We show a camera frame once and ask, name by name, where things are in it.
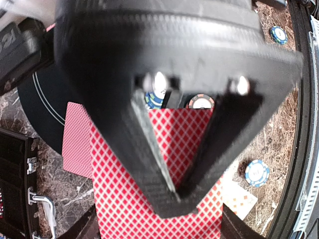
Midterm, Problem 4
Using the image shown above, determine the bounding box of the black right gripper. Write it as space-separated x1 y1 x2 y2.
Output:
0 18 54 95

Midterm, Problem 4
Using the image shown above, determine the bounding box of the red chip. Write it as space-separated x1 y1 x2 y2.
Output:
186 94 215 109

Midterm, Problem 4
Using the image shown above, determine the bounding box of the round black poker mat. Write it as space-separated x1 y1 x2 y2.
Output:
17 64 81 154

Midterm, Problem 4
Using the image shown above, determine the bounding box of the blue-green chip stack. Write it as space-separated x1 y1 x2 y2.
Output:
270 26 288 45

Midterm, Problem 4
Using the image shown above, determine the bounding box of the face-up eight of diamonds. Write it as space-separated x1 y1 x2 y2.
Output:
222 173 258 220

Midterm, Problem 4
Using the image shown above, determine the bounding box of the black poker chip case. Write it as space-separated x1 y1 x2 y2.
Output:
0 128 55 239

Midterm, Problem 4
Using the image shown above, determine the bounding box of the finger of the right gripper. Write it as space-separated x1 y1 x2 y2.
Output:
53 0 197 220
175 43 304 199

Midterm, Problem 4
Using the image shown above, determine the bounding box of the red-backed playing card deck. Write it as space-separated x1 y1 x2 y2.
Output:
90 109 223 239

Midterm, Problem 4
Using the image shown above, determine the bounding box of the dealt red-backed card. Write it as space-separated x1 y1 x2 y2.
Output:
62 102 92 179

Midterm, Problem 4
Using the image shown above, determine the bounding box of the white slotted cable duct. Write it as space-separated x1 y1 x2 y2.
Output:
294 16 319 239

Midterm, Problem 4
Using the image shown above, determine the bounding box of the blue chip stack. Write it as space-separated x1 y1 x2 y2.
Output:
245 159 270 187

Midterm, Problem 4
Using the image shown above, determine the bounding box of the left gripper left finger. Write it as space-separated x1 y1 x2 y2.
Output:
59 205 100 239

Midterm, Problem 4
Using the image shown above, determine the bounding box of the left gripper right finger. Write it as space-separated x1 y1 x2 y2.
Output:
220 205 264 239

